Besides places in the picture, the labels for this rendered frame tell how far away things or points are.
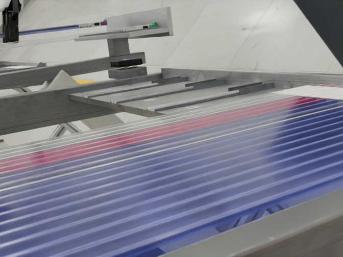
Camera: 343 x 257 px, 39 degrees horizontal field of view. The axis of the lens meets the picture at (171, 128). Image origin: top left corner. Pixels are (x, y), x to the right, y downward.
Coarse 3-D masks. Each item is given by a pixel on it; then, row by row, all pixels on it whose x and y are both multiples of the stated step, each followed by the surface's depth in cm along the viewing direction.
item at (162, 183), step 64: (128, 128) 44; (192, 128) 41; (256, 128) 39; (320, 128) 37; (0, 192) 29; (64, 192) 28; (128, 192) 27; (192, 192) 26; (256, 192) 25; (320, 192) 26; (0, 256) 20; (64, 256) 20; (128, 256) 20
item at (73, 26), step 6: (72, 24) 122; (78, 24) 123; (102, 24) 126; (24, 30) 116; (30, 30) 117; (36, 30) 117; (42, 30) 118; (48, 30) 119; (54, 30) 120; (60, 30) 120; (0, 36) 113
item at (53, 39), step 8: (152, 24) 112; (88, 32) 104; (96, 32) 105; (104, 32) 106; (112, 32) 107; (24, 40) 97; (32, 40) 98; (40, 40) 99; (48, 40) 100; (56, 40) 101; (64, 40) 101; (0, 48) 95
